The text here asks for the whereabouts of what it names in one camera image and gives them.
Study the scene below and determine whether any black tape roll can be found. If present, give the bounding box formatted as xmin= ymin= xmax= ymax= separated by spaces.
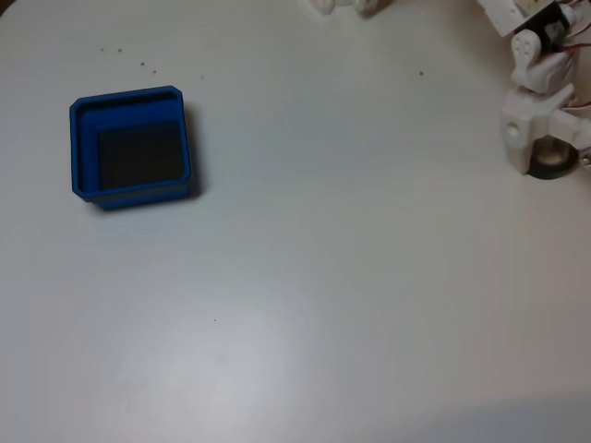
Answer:
xmin=525 ymin=140 xmax=581 ymax=182

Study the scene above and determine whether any white camera box with bracket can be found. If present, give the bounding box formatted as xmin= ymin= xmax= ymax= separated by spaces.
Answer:
xmin=535 ymin=108 xmax=591 ymax=168

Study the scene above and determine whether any red servo cable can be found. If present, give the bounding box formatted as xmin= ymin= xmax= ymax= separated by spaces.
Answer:
xmin=559 ymin=0 xmax=591 ymax=113

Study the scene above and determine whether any blue square box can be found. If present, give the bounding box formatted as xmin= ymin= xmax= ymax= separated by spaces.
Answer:
xmin=68 ymin=85 xmax=194 ymax=212

